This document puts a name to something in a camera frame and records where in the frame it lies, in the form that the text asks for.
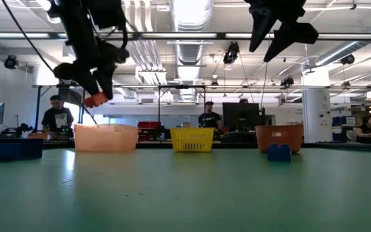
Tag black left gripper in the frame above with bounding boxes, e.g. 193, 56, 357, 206
53, 40, 130, 100

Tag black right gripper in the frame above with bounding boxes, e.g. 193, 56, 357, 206
243, 0, 319, 63

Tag orange toy building block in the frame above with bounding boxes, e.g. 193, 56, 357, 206
82, 92, 109, 109

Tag pale peach plastic bin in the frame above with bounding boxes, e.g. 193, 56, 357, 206
73, 123, 139, 153

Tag red storage bins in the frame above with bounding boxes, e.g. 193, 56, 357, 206
137, 121, 161, 142

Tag white column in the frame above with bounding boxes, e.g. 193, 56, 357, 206
301, 66, 332, 144

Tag black computer monitor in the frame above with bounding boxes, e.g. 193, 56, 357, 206
222, 102, 261, 132

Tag blue toy building block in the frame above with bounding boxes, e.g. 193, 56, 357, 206
0, 137, 44, 162
266, 143, 292, 162

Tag orange plastic bin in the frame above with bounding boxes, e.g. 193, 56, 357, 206
254, 124, 304, 154

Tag yellow slotted plastic basket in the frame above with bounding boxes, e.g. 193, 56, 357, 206
169, 127, 216, 153

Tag blue storage bin shelf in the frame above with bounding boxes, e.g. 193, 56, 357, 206
331, 115, 357, 142

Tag thin black cable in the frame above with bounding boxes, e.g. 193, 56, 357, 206
81, 106, 98, 125

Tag black overhead camera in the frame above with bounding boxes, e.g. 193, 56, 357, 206
222, 41, 241, 65

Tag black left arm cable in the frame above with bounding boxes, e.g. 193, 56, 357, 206
0, 0, 56, 74

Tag black background frame stand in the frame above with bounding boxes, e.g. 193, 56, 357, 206
157, 84, 207, 130

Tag black table frame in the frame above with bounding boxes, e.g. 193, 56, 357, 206
0, 140, 371, 150

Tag silver ceiling duct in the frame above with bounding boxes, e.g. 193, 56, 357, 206
168, 0, 214, 101

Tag black frame crossbeam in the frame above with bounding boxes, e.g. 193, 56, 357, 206
0, 31, 371, 42

